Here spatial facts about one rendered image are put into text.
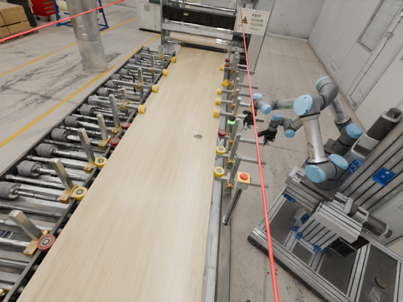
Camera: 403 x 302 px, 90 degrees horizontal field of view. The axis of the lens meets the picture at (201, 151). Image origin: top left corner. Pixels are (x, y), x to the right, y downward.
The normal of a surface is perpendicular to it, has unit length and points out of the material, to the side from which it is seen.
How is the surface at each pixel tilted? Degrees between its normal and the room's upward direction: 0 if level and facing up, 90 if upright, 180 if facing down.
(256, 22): 90
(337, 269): 0
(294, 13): 90
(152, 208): 0
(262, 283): 0
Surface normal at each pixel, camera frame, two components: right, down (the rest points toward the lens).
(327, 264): 0.11, -0.72
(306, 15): -0.20, 0.66
